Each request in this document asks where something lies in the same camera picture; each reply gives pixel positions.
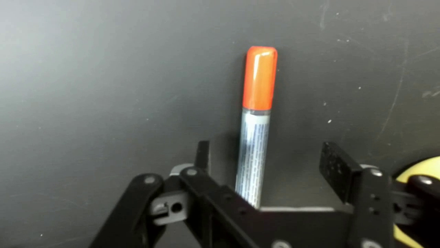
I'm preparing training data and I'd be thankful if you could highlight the cream yellow mug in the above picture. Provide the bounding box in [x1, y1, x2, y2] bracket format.
[393, 156, 440, 248]

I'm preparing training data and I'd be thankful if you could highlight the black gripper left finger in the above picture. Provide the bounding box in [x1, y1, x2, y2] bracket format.
[179, 141, 261, 248]

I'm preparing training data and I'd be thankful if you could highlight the orange capped grey marker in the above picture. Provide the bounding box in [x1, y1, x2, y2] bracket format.
[235, 46, 278, 208]

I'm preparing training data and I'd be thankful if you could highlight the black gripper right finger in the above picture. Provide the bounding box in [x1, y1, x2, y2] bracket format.
[319, 142, 393, 248]

